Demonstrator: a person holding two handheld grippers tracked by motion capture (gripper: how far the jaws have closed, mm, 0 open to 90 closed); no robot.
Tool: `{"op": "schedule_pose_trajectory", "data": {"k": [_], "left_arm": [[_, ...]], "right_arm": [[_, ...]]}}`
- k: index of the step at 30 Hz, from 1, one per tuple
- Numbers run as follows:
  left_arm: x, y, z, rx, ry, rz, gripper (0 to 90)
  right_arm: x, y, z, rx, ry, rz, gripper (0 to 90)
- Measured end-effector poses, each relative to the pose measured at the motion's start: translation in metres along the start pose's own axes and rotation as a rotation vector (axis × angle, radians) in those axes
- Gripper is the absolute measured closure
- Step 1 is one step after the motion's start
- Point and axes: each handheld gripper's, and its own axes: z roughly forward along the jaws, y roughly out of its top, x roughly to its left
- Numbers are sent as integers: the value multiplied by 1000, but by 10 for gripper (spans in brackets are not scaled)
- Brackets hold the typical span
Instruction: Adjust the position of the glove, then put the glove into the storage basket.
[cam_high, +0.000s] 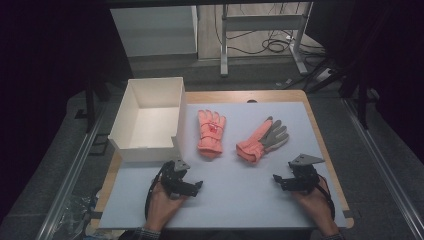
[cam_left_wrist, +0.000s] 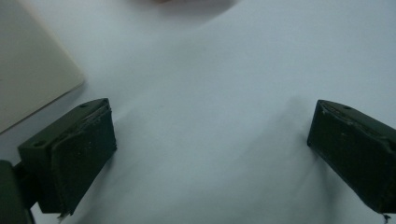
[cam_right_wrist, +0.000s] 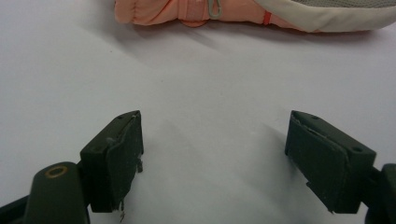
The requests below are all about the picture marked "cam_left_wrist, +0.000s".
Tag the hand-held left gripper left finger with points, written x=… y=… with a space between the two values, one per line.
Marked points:
x=77 y=155

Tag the white box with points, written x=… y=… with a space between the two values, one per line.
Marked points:
x=31 y=62

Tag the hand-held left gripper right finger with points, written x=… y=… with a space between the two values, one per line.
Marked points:
x=358 y=155

